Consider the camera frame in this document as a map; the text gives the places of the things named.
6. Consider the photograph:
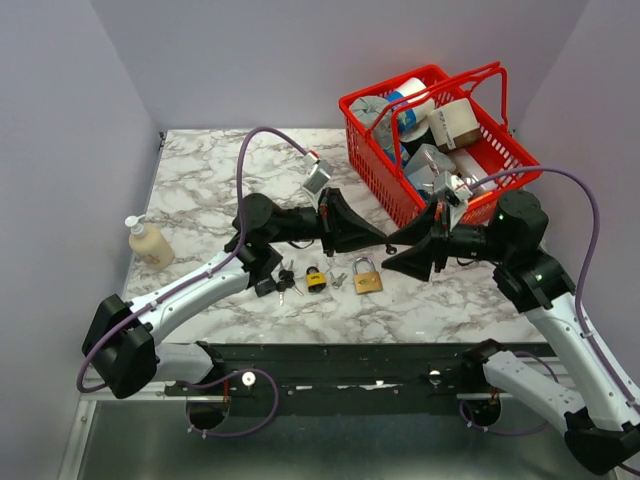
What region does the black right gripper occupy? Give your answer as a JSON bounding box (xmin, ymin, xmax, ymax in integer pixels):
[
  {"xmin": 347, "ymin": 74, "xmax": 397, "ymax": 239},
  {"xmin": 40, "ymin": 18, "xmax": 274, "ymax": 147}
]
[{"xmin": 382, "ymin": 193, "xmax": 513, "ymax": 282}]

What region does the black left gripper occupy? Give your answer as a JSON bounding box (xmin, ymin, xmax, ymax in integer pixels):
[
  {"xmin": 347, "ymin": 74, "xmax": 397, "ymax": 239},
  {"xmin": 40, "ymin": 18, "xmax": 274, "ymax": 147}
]
[{"xmin": 266, "ymin": 189, "xmax": 387, "ymax": 259}]

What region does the small silver key pair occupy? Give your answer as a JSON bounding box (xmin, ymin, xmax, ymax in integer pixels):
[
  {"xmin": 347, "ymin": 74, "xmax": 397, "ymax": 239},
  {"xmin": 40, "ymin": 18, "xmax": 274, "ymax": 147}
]
[{"xmin": 329, "ymin": 272, "xmax": 347, "ymax": 290}]

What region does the brass padlock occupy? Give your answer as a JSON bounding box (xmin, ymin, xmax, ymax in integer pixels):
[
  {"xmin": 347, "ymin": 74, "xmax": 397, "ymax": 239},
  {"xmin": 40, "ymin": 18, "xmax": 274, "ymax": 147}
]
[{"xmin": 352, "ymin": 257, "xmax": 383, "ymax": 295}]

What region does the yellow black padlock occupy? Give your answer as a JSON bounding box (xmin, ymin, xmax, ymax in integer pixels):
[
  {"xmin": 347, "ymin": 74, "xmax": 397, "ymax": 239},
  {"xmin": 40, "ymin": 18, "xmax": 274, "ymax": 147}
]
[{"xmin": 306, "ymin": 266, "xmax": 327, "ymax": 293}]

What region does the black key bunch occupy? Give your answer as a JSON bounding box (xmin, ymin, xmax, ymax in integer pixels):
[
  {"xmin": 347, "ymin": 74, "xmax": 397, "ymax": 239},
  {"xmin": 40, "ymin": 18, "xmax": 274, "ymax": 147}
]
[{"xmin": 276, "ymin": 260, "xmax": 304, "ymax": 306}]

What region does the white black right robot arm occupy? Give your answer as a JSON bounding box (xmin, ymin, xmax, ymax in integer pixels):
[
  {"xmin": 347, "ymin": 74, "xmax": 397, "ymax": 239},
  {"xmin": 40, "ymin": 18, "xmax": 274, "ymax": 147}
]
[{"xmin": 383, "ymin": 190, "xmax": 639, "ymax": 475}]

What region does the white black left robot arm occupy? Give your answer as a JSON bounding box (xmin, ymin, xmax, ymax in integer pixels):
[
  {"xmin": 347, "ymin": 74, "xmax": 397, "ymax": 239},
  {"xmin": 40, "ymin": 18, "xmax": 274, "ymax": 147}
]
[{"xmin": 81, "ymin": 188, "xmax": 387, "ymax": 399}]

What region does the clear plastic box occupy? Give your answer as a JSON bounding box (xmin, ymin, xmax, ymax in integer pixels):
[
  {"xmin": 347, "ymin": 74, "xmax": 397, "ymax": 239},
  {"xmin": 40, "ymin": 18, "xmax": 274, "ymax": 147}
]
[{"xmin": 404, "ymin": 144, "xmax": 456, "ymax": 193}]

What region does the red plastic shopping basket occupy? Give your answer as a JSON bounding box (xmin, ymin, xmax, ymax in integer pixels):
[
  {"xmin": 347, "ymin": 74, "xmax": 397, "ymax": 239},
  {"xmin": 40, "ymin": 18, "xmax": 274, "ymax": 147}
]
[{"xmin": 339, "ymin": 62, "xmax": 540, "ymax": 227}]

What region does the cream brown foam block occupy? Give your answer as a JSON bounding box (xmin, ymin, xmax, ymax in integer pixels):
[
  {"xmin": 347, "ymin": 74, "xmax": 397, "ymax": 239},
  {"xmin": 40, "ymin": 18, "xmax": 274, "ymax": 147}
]
[{"xmin": 428, "ymin": 98, "xmax": 481, "ymax": 153}]

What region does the grey wrapped roll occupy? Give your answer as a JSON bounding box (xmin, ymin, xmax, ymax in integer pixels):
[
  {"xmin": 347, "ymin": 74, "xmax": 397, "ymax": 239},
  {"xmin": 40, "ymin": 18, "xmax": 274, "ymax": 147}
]
[{"xmin": 349, "ymin": 96, "xmax": 393, "ymax": 151}]

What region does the blue white paper cup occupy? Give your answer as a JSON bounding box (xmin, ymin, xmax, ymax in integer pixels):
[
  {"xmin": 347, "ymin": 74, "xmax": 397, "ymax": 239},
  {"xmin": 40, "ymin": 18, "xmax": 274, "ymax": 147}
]
[{"xmin": 385, "ymin": 77, "xmax": 435, "ymax": 143}]

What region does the cream soap pump bottle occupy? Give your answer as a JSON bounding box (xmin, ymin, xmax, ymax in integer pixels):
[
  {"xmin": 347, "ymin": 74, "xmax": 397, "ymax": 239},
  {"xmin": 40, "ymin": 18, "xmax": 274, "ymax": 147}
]
[{"xmin": 125, "ymin": 215, "xmax": 175, "ymax": 270}]

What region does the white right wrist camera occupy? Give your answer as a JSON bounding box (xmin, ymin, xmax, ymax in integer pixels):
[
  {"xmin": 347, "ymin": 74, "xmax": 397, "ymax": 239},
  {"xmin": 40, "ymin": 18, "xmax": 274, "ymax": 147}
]
[{"xmin": 434, "ymin": 171, "xmax": 473, "ymax": 227}]

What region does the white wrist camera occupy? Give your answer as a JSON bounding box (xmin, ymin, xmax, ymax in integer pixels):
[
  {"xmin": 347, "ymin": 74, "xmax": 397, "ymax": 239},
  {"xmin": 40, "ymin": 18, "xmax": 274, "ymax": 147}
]
[
  {"xmin": 302, "ymin": 160, "xmax": 333, "ymax": 196},
  {"xmin": 434, "ymin": 171, "xmax": 473, "ymax": 227}
]

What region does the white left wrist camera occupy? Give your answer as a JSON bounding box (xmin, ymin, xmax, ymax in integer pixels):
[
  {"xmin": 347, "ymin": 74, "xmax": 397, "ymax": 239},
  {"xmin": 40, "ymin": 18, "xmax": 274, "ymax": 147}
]
[{"xmin": 302, "ymin": 160, "xmax": 333, "ymax": 196}]

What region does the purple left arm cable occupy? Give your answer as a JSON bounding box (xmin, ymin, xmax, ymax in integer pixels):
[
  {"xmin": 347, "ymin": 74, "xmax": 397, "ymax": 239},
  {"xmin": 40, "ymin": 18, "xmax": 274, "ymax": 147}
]
[{"xmin": 75, "ymin": 127, "xmax": 321, "ymax": 392}]

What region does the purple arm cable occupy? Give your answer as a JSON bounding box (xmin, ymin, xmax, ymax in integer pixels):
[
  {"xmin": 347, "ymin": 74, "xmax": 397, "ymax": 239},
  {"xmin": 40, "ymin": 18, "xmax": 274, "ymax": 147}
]
[
  {"xmin": 75, "ymin": 127, "xmax": 321, "ymax": 392},
  {"xmin": 467, "ymin": 168, "xmax": 640, "ymax": 476}
]

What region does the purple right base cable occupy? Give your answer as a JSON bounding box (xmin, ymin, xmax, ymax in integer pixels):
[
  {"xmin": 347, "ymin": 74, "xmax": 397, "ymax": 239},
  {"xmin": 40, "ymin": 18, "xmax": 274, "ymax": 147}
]
[{"xmin": 459, "ymin": 349, "xmax": 562, "ymax": 435}]

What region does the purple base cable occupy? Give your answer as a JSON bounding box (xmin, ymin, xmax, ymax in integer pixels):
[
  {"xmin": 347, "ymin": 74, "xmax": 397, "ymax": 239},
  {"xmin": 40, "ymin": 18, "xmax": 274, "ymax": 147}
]
[
  {"xmin": 459, "ymin": 349, "xmax": 562, "ymax": 435},
  {"xmin": 185, "ymin": 368, "xmax": 279, "ymax": 439}
]

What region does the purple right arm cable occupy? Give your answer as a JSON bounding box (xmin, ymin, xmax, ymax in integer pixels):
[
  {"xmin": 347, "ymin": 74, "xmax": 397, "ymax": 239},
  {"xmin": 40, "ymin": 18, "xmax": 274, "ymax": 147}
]
[{"xmin": 467, "ymin": 168, "xmax": 640, "ymax": 476}]

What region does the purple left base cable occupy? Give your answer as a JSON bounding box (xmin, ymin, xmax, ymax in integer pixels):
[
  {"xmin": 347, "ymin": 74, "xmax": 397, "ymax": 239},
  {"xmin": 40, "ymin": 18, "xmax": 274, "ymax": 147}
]
[{"xmin": 185, "ymin": 368, "xmax": 279, "ymax": 439}]

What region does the black and aluminium base rail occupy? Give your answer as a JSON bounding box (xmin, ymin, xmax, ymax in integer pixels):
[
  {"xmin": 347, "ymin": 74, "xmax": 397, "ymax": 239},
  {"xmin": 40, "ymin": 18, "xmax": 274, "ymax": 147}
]
[{"xmin": 79, "ymin": 339, "xmax": 601, "ymax": 417}]

